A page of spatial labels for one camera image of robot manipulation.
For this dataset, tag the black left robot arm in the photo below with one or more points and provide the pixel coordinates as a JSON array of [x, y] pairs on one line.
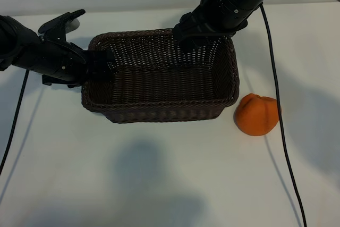
[[13, 41]]

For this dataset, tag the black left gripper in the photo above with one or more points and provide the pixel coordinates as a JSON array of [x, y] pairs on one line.
[[53, 62]]

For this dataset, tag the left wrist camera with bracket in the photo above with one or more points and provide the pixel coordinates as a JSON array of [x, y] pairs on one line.
[[58, 23]]

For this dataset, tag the dark brown wicker basket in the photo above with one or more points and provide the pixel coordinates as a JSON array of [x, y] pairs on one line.
[[159, 86]]

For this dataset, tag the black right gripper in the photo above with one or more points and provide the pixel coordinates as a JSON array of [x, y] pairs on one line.
[[233, 1]]

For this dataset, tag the orange fruit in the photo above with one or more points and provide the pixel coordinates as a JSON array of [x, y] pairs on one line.
[[255, 118]]

